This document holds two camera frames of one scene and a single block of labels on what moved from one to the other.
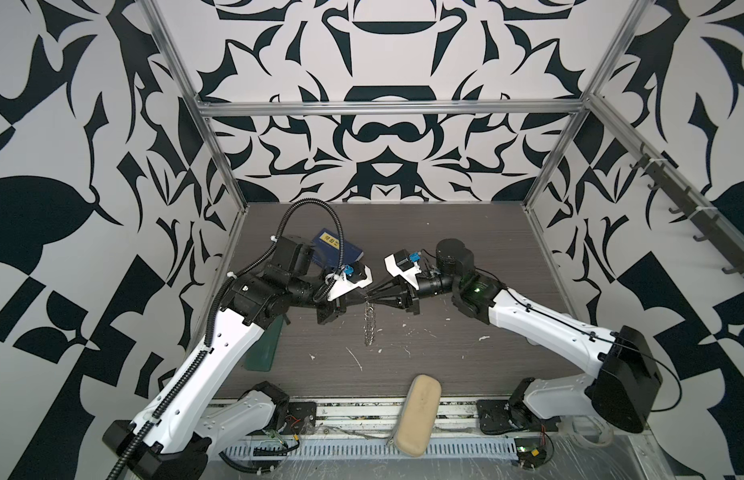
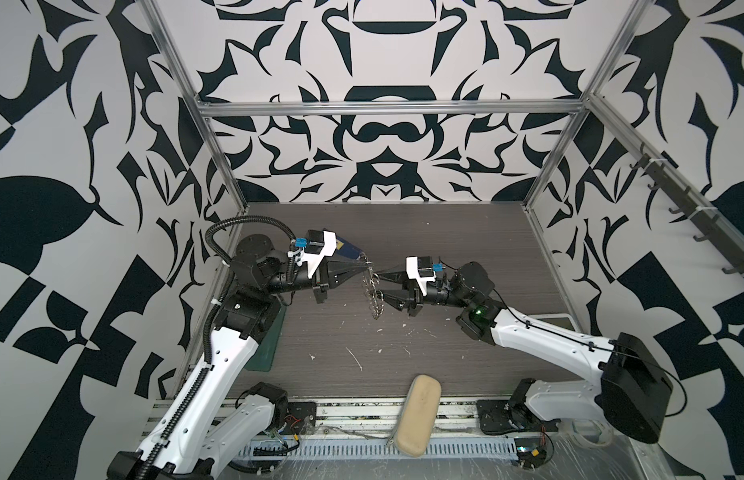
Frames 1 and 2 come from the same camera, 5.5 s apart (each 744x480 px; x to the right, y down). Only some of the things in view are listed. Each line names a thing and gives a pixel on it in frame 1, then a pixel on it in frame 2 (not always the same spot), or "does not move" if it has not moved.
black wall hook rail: x=739 y=256 does not move
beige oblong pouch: x=416 y=423 does not move
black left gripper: x=337 y=305 to x=324 y=274
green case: x=261 y=356 does not move
